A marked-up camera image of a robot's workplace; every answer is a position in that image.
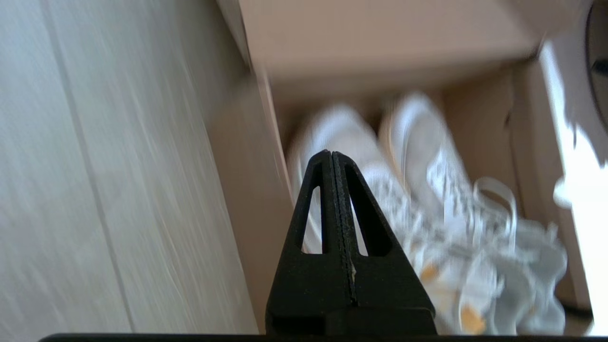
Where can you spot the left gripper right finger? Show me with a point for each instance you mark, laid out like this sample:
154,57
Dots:
394,294

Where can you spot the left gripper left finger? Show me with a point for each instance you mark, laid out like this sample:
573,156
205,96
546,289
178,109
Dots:
294,294

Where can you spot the white sneaker orange insole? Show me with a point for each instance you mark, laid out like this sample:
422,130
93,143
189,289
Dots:
342,133

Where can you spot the brown cardboard shoe box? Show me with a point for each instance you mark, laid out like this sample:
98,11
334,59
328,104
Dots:
380,38

